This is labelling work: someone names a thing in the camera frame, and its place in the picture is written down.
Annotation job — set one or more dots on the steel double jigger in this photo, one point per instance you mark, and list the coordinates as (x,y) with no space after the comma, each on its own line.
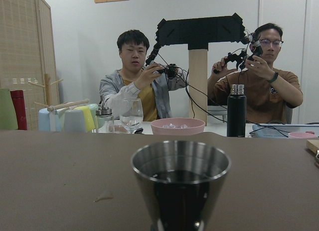
(180,182)

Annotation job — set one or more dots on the yellow cup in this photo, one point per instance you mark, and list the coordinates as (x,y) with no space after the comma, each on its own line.
(89,123)

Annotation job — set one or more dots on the grey cup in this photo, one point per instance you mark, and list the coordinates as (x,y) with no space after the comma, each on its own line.
(74,121)

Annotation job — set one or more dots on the light blue cup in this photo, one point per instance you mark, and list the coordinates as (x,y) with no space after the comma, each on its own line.
(44,120)

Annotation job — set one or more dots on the wooden cup rack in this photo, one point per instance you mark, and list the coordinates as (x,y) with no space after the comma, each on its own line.
(50,104)

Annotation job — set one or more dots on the pink cup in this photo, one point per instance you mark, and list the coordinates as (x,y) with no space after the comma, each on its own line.
(302,135)

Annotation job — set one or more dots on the pink bowl with ice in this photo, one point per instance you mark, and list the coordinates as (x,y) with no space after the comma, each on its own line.
(177,126)

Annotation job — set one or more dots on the clear wine glass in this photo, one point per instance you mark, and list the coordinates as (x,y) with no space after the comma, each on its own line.
(131,114)

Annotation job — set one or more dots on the seated person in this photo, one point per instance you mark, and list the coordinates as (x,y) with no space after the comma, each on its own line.
(135,80)

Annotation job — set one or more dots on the glass jar steel lid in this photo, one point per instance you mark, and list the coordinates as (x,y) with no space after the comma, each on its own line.
(104,120)

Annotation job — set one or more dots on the black water bottle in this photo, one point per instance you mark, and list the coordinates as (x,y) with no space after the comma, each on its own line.
(236,111)

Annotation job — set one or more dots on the black teleoperation rig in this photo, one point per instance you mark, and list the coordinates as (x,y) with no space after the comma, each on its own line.
(197,33)

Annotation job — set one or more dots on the person in brown shirt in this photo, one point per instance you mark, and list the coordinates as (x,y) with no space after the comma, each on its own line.
(269,91)

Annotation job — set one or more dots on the red thermos bottle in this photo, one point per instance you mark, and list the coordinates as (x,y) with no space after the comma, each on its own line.
(19,106)

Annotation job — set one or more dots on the woven folding screen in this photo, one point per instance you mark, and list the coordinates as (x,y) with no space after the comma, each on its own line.
(27,52)

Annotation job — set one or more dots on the bamboo cutting board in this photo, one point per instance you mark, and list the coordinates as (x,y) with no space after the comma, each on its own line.
(313,145)

